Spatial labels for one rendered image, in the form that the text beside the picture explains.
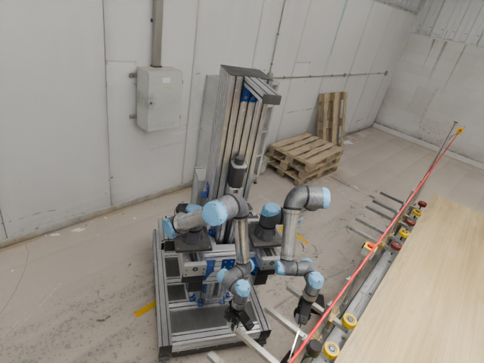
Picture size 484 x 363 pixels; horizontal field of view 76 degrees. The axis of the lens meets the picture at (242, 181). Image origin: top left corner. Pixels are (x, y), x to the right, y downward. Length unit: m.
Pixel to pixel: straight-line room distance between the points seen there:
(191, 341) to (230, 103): 1.68
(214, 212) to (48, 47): 2.11
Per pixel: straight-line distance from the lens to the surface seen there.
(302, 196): 1.64
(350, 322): 2.06
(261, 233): 2.09
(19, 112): 3.15
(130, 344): 2.80
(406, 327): 2.24
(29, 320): 3.08
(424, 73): 9.21
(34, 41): 3.05
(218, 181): 1.98
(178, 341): 2.55
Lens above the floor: 2.36
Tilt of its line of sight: 29 degrees down
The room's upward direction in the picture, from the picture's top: 12 degrees clockwise
